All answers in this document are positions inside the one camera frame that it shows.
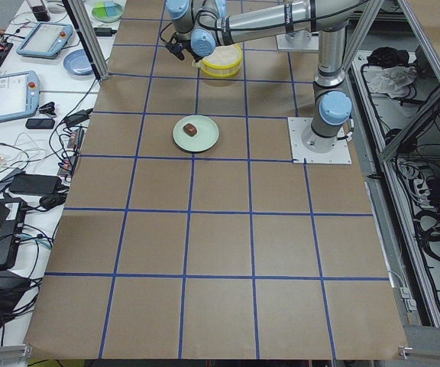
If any pale green plate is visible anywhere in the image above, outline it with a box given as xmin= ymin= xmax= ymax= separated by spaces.
xmin=173 ymin=115 xmax=219 ymax=153

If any green plate with blocks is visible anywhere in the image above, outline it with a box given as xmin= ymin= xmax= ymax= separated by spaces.
xmin=91 ymin=1 xmax=124 ymax=23

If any dark drink container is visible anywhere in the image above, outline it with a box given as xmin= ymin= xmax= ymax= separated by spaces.
xmin=27 ymin=0 xmax=50 ymax=22

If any black small adapter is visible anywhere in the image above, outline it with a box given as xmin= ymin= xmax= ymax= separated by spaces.
xmin=93 ymin=27 xmax=117 ymax=37

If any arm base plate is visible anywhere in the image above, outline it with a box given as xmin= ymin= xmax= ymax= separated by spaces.
xmin=276 ymin=31 xmax=319 ymax=54
xmin=287 ymin=117 xmax=352 ymax=165

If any black power adapter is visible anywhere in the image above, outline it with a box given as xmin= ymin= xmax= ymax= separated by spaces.
xmin=8 ymin=174 xmax=62 ymax=196

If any crumpled white cloth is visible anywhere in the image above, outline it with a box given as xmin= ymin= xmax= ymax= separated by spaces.
xmin=368 ymin=66 xmax=417 ymax=99

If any blue teach pendant far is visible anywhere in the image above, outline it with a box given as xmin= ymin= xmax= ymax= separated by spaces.
xmin=16 ymin=22 xmax=73 ymax=59

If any blue plate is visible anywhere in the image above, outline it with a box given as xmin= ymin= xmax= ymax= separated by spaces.
xmin=63 ymin=49 xmax=93 ymax=76

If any blue teach pendant near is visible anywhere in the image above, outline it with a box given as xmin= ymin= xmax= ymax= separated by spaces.
xmin=0 ymin=70 xmax=40 ymax=123

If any brown bun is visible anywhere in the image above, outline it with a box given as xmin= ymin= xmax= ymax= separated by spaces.
xmin=183 ymin=123 xmax=198 ymax=137

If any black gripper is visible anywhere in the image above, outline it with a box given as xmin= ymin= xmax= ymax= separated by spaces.
xmin=173 ymin=32 xmax=195 ymax=57

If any white steamed bun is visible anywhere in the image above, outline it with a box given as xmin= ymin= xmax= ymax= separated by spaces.
xmin=192 ymin=60 xmax=202 ymax=69

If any black phone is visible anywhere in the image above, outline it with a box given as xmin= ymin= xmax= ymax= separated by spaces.
xmin=25 ymin=118 xmax=55 ymax=130

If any aluminium frame post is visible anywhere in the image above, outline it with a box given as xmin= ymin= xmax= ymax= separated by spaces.
xmin=63 ymin=0 xmax=109 ymax=82

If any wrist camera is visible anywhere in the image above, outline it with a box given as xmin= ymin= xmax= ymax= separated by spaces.
xmin=165 ymin=38 xmax=185 ymax=60

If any yellow rimmed steamer centre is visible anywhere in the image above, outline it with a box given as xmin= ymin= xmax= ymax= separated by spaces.
xmin=199 ymin=44 xmax=242 ymax=78

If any blue teach pendant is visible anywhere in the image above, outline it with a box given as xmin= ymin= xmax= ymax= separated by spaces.
xmin=16 ymin=22 xmax=73 ymax=59
xmin=0 ymin=70 xmax=40 ymax=123

